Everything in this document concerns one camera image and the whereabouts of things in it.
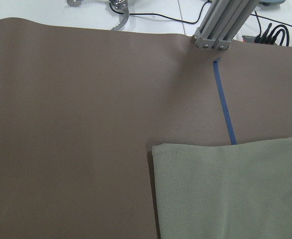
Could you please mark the sage green long-sleeve shirt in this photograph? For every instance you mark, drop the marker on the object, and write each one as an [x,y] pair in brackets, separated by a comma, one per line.
[239,191]

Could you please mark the blue tape grid lines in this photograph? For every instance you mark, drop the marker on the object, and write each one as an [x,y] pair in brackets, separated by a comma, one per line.
[97,88]

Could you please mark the aluminium frame post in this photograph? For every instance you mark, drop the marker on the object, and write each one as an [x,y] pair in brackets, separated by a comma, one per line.
[222,22]

